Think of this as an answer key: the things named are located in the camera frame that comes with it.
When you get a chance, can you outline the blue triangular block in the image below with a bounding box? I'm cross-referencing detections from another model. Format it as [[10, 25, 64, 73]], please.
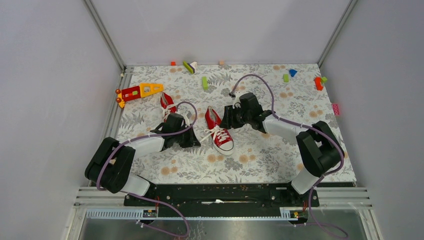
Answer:
[[289, 69, 298, 78]]

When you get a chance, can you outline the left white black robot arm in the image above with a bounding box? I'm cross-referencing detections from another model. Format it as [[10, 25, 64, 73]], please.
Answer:
[[84, 113, 201, 206]]

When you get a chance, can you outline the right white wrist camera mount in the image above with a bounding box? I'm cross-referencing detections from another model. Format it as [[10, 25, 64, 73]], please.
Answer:
[[229, 92, 241, 108]]

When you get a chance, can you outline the red sneaker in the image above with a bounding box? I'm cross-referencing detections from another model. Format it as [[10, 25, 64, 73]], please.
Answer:
[[199, 106, 235, 156], [160, 92, 177, 122]]

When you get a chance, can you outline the green purple white block stack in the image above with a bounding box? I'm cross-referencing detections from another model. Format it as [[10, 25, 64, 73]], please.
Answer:
[[182, 61, 198, 74]]

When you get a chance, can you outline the floral patterned mat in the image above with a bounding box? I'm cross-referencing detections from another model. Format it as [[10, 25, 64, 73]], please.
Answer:
[[125, 63, 343, 184]]

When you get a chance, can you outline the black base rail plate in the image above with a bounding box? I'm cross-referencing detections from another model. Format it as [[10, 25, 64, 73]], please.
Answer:
[[91, 177, 357, 220]]

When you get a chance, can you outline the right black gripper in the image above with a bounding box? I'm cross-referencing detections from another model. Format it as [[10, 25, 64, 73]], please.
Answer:
[[219, 104, 252, 130]]

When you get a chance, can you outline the green block near centre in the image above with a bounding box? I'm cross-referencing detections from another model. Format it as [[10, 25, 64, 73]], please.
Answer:
[[201, 76, 209, 91]]

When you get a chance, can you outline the red yellow toy block assembly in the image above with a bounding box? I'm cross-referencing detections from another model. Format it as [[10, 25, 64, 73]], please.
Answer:
[[115, 83, 164, 109]]

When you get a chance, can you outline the pink block at edge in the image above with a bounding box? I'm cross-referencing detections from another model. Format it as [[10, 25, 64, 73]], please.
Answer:
[[332, 103, 341, 116]]

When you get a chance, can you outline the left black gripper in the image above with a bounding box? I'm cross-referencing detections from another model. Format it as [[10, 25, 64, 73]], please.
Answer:
[[173, 123, 201, 148]]

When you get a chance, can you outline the orange block right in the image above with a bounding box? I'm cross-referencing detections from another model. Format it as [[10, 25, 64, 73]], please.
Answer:
[[314, 77, 324, 91]]

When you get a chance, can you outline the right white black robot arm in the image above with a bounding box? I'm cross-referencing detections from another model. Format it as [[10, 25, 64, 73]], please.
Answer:
[[220, 92, 344, 206]]

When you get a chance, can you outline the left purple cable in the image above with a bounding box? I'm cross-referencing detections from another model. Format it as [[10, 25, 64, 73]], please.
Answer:
[[96, 101, 199, 238]]

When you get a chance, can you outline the purple cable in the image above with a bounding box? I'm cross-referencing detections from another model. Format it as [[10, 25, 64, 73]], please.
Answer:
[[229, 74, 349, 240], [96, 101, 199, 238]]

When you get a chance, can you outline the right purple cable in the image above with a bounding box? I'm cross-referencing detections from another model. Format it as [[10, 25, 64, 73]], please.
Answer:
[[229, 74, 349, 240]]

